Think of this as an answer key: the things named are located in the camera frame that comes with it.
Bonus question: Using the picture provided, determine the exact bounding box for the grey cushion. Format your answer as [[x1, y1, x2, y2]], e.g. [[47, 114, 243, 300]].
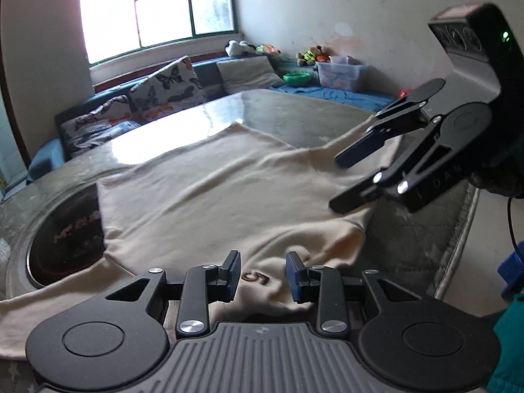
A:
[[215, 56, 284, 96]]

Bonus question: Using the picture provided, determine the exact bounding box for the blue bed sheet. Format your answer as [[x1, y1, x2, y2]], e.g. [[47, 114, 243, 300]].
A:
[[265, 84, 399, 112]]

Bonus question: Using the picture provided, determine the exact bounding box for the yellow and brown plush toy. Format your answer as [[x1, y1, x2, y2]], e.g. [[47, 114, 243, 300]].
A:
[[295, 45, 331, 66]]

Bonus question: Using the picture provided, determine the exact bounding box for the green framed window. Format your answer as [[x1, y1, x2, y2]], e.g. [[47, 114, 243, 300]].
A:
[[77, 0, 239, 67]]

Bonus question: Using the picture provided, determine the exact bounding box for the large butterfly print cushion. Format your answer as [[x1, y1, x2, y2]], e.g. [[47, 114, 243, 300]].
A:
[[128, 55, 210, 124]]

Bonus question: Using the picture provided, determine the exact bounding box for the grey quilted table cover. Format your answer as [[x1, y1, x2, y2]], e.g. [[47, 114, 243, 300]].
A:
[[364, 178, 480, 301]]

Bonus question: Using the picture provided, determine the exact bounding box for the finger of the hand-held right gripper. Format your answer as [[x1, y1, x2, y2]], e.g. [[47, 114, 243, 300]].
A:
[[329, 120, 449, 214], [334, 95, 430, 168]]

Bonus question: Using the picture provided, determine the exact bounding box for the small butterfly print cushion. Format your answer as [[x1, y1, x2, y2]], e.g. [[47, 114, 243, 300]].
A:
[[61, 94, 143, 159]]

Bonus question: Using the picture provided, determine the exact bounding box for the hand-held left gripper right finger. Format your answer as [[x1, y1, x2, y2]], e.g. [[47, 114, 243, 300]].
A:
[[285, 251, 419, 334]]

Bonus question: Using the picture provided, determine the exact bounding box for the blue plastic stool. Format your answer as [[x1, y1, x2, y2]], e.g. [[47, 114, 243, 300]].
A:
[[496, 241, 524, 300]]

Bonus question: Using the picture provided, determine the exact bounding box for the clear plastic storage box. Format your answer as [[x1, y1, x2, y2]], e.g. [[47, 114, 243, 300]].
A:
[[314, 55, 368, 91]]

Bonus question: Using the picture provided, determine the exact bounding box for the teal jacket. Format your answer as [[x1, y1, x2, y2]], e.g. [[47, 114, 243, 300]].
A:
[[489, 292, 524, 393]]

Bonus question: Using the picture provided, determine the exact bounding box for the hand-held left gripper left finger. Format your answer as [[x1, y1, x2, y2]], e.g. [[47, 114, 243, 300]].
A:
[[105, 250, 242, 338]]

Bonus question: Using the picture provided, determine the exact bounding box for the black cable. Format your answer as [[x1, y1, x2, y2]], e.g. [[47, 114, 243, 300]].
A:
[[507, 196, 524, 265]]

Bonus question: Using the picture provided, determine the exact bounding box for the beige sweater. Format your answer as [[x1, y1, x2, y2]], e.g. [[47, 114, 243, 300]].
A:
[[0, 121, 404, 371]]

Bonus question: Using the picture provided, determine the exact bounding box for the white and black plush toy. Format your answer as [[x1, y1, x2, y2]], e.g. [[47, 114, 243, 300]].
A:
[[225, 40, 257, 57]]

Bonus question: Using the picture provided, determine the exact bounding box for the green bowl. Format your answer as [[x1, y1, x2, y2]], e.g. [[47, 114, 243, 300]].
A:
[[283, 72, 311, 87]]

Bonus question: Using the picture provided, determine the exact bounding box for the round black induction hob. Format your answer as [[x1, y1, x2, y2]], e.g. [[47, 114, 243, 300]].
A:
[[26, 194, 108, 288]]

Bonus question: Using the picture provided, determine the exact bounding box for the blue sofa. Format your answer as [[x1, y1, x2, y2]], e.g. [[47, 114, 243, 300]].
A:
[[25, 55, 399, 186]]

